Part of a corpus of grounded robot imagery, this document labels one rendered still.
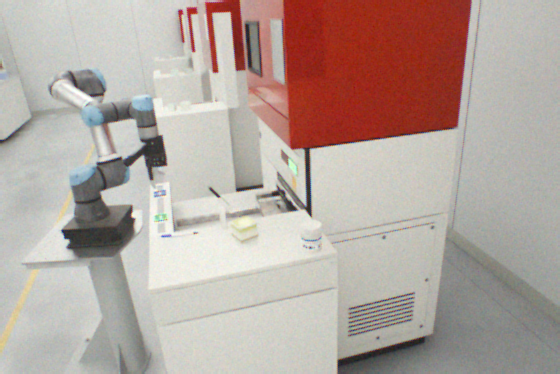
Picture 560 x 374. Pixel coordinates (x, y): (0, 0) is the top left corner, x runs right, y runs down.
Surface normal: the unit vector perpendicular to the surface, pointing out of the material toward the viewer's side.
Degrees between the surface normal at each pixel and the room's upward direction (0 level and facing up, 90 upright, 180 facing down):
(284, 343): 90
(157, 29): 90
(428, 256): 90
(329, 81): 90
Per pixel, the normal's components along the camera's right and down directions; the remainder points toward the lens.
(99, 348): 0.04, 0.41
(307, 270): 0.26, 0.38
